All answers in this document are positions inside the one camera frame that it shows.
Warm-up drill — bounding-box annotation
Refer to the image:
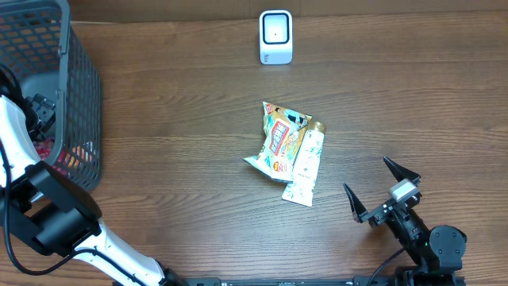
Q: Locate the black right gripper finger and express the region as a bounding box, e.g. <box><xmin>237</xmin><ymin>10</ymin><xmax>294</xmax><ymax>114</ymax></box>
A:
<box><xmin>343</xmin><ymin>183</ymin><xmax>368</xmax><ymax>221</ymax></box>
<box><xmin>383</xmin><ymin>157</ymin><xmax>421</xmax><ymax>186</ymax></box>

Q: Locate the red purple tissue pack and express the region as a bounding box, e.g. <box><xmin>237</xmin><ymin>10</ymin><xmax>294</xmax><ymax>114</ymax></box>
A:
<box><xmin>33</xmin><ymin>137</ymin><xmax>66</xmax><ymax>175</ymax></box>

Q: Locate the white floral cream tube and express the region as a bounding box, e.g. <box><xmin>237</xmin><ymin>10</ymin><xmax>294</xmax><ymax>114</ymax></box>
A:
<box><xmin>282</xmin><ymin>122</ymin><xmax>326</xmax><ymax>207</ymax></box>

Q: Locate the yellow orange snack bag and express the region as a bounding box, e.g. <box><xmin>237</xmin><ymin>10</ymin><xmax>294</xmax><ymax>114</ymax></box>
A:
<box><xmin>244</xmin><ymin>102</ymin><xmax>312</xmax><ymax>184</ymax></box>

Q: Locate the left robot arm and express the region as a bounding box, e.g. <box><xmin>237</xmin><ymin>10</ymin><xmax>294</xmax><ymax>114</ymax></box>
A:
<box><xmin>1</xmin><ymin>66</ymin><xmax>185</xmax><ymax>285</ymax></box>

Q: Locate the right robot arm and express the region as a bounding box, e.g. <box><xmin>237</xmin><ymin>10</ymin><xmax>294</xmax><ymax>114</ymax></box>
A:
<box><xmin>344</xmin><ymin>157</ymin><xmax>468</xmax><ymax>285</ymax></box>

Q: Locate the white barcode scanner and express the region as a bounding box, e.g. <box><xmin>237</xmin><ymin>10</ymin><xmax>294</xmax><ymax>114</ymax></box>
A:
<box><xmin>259</xmin><ymin>10</ymin><xmax>294</xmax><ymax>65</ymax></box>

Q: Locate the dark grey plastic basket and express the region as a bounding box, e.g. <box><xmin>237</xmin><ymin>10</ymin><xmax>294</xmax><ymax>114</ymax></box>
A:
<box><xmin>1</xmin><ymin>1</ymin><xmax>102</xmax><ymax>191</ymax></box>

